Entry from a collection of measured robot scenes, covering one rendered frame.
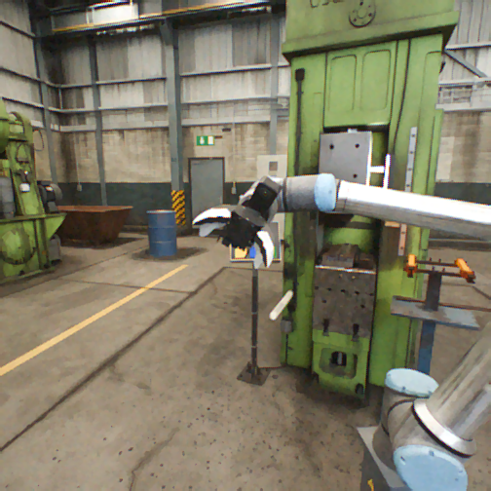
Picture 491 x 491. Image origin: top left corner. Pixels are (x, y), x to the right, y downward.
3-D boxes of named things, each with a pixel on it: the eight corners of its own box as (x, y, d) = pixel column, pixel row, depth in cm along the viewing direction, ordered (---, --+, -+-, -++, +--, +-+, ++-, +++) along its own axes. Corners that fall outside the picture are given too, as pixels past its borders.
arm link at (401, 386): (428, 414, 103) (434, 367, 99) (442, 457, 87) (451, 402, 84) (378, 404, 108) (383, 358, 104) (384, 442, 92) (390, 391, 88)
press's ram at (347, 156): (381, 199, 187) (387, 130, 179) (317, 198, 202) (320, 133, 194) (380, 196, 225) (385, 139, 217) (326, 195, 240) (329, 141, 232)
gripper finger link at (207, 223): (185, 244, 56) (224, 241, 62) (196, 218, 53) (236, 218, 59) (178, 233, 58) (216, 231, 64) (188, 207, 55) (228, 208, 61)
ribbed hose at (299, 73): (296, 312, 232) (306, 66, 199) (286, 310, 235) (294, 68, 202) (298, 309, 236) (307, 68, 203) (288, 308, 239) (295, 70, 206)
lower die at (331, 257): (352, 267, 201) (353, 255, 199) (321, 264, 209) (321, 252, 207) (357, 254, 239) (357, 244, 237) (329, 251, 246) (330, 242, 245)
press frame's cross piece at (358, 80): (390, 123, 190) (397, 38, 180) (322, 128, 206) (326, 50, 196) (388, 133, 229) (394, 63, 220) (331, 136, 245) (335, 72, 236)
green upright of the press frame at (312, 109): (311, 371, 242) (326, 50, 196) (279, 363, 252) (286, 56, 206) (320, 345, 281) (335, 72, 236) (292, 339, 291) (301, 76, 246)
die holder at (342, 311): (370, 338, 199) (376, 273, 190) (312, 327, 213) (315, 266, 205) (371, 307, 249) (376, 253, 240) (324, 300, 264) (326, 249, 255)
